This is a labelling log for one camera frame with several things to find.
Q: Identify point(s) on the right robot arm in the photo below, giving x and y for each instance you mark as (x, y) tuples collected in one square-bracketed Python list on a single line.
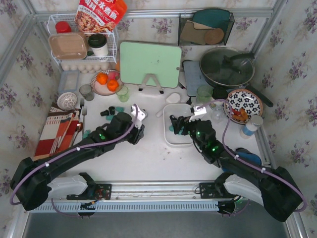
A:
[(274, 189)]

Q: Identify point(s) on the small clear glass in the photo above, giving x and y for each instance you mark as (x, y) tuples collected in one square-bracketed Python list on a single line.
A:
[(217, 114)]

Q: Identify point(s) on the white wire rack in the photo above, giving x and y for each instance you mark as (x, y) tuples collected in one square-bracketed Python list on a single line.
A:
[(112, 39)]

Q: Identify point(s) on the white bottle blue label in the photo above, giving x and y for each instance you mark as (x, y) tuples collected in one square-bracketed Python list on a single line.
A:
[(252, 125)]

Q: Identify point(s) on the red jar lid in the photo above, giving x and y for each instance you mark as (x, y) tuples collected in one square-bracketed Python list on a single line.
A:
[(63, 27)]

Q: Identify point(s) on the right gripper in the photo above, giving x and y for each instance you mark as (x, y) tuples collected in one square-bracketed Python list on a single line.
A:
[(182, 124)]

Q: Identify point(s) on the black frying pan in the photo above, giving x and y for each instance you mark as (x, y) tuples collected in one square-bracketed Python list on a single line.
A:
[(230, 68)]

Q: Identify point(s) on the floral patterned plate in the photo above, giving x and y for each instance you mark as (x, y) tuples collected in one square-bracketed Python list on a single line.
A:
[(243, 98)]

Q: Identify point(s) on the green cutting board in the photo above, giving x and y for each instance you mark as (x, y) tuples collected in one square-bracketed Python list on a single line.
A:
[(137, 60)]

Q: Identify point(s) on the red toy sausage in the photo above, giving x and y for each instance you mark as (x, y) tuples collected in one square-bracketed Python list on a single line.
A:
[(235, 112)]

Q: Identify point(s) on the grey glass cup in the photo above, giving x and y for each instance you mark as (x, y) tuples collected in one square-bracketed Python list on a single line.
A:
[(86, 92)]

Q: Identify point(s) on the striped red placemat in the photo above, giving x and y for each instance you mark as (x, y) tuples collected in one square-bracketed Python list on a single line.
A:
[(58, 131)]

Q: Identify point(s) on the black coffee capsule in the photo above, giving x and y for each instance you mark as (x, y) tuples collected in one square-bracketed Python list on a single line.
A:
[(112, 110), (104, 113)]

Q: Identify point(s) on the black mesh organizer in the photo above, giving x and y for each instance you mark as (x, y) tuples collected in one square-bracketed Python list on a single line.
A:
[(192, 30)]

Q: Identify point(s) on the white plastic scoop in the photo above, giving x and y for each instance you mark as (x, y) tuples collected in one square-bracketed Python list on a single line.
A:
[(173, 98)]

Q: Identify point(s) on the orange tangerine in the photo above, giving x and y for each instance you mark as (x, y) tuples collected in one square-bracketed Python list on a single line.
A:
[(112, 85), (102, 78)]

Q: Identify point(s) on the white cup black lid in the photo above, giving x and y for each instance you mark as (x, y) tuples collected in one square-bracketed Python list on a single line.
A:
[(217, 94)]

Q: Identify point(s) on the clear blue-rim container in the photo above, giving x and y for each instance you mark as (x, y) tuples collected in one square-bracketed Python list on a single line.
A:
[(69, 81)]

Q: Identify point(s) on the egg carton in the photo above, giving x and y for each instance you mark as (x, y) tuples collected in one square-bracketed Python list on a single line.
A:
[(86, 67)]

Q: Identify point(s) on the grey blue board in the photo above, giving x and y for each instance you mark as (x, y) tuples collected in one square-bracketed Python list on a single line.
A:
[(193, 77)]

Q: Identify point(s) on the blue cloth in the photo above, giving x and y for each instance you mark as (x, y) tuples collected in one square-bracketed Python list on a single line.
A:
[(239, 162)]

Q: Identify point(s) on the orange tangerine right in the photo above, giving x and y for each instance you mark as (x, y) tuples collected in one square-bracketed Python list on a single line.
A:
[(112, 85)]

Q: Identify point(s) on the round cork coaster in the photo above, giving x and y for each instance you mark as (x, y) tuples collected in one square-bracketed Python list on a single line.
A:
[(214, 36)]

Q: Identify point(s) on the white round strainer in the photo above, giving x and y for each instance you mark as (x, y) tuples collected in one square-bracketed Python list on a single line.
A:
[(67, 101)]

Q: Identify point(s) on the beige lunch box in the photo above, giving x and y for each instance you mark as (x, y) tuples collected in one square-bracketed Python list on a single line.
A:
[(69, 46)]

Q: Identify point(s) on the red snack bag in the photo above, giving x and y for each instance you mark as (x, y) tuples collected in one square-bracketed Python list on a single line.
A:
[(95, 16)]

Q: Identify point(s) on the orange toy food piece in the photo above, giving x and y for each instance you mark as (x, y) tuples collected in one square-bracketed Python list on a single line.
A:
[(244, 115)]

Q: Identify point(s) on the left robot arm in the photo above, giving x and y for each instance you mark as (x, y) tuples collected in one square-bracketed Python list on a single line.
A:
[(30, 182)]

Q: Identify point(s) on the plate with fruit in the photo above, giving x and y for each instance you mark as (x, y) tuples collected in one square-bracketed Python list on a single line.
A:
[(102, 89)]

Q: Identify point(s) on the coffee cup on rack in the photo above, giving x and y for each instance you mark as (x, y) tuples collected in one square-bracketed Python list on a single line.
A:
[(98, 43)]

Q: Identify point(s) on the small green glass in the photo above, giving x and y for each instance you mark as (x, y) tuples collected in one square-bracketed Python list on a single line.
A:
[(123, 94)]

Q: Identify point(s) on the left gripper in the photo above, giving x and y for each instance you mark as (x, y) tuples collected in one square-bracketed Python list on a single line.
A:
[(137, 132)]

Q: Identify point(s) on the green plastic tumbler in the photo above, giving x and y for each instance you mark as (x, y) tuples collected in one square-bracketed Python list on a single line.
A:
[(204, 94)]

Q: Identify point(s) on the copper spoon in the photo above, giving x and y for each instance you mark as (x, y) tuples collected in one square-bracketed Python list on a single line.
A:
[(79, 127)]

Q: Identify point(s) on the orange tangerine left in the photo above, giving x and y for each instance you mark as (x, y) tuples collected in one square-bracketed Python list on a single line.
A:
[(102, 78)]

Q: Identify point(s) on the white storage basket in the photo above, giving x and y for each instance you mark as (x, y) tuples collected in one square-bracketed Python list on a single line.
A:
[(171, 139)]

